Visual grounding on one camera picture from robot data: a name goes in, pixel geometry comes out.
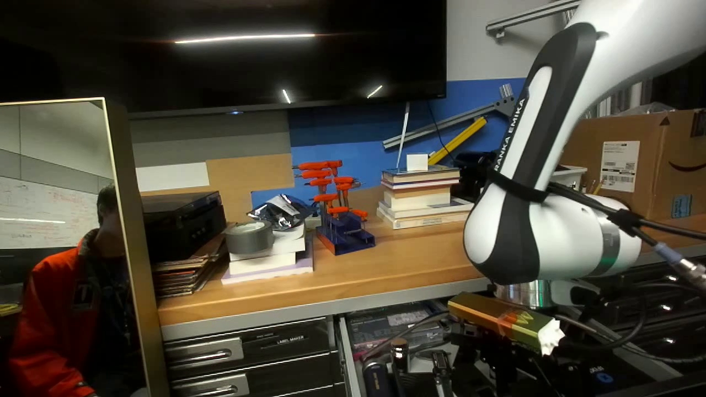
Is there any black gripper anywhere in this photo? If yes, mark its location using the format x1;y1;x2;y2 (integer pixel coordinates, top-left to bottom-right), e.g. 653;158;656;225
462;336;555;396

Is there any grey metal drawer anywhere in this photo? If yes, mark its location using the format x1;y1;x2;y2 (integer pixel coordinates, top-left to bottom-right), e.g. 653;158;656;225
335;283;691;397

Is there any grey workbench drawer cabinet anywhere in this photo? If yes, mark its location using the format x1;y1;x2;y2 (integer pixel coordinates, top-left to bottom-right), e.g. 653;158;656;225
156;246;706;397

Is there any black digital caliper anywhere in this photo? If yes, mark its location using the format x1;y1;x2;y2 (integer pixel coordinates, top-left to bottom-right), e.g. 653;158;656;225
430;348;459;397

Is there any black iFixit case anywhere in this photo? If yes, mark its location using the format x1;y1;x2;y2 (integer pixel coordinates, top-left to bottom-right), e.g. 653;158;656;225
564;345;661;397

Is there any black ridged fan box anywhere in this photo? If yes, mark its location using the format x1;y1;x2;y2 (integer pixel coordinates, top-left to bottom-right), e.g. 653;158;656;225
360;357;414;397

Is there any large white book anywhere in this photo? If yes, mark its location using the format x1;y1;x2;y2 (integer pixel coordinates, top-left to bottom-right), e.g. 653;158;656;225
375;201;477;231

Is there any black label printer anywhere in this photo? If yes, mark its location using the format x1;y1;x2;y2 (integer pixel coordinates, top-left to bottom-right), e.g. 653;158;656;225
450;151;497;205

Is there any white plastic tub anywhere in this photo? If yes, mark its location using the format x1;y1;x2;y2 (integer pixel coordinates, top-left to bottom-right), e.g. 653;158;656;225
549;163;591;195

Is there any stack of white books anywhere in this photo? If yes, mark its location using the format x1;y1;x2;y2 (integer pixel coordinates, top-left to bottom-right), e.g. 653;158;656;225
380;165;463;191

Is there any small white box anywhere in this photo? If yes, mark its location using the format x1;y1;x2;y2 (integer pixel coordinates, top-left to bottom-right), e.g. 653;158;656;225
404;151;432;174

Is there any yellow bar tool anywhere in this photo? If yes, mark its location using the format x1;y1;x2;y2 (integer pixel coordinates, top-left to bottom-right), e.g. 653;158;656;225
425;116;490;167

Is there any brown cardboard box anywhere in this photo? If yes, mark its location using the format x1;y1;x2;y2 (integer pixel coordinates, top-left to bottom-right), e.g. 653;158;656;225
558;106;706;225

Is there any thin white rod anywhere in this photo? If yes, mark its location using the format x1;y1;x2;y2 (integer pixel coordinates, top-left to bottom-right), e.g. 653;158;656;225
396;99;412;174

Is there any white book stack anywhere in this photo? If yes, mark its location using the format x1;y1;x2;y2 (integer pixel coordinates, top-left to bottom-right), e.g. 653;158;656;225
219;228;319;287

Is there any crumpled silver bag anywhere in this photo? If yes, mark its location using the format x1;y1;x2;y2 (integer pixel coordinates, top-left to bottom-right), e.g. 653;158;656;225
247;191;317;236

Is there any brown cork panel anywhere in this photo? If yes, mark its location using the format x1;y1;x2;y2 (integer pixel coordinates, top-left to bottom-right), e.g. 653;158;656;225
205;153;298;224

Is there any dark notebook stack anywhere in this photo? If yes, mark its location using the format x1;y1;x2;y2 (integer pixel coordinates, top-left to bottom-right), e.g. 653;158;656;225
150;241;232;301

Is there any grey metal bar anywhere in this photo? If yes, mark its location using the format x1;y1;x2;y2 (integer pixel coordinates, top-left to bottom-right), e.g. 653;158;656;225
483;0;583;44

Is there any black equipment case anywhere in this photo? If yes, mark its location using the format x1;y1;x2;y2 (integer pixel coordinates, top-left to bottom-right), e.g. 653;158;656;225
141;191;230;265

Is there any white paper sheet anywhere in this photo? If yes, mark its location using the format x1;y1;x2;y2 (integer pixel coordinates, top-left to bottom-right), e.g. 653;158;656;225
132;161;212;196

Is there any person in red jacket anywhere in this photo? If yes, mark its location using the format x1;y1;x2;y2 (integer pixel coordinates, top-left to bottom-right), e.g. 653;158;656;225
6;183;146;397

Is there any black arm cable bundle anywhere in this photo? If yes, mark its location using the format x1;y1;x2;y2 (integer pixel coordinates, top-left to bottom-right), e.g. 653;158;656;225
480;165;706;370

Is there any grey metal bracket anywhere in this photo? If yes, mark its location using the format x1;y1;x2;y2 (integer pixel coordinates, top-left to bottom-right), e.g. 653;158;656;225
380;81;518;153

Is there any grey duct tape roll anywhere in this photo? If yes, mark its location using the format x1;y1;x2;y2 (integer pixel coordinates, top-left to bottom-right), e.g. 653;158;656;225
223;219;275;258

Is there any large black wall screen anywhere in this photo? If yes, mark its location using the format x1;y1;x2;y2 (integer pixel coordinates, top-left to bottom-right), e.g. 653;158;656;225
0;0;450;120

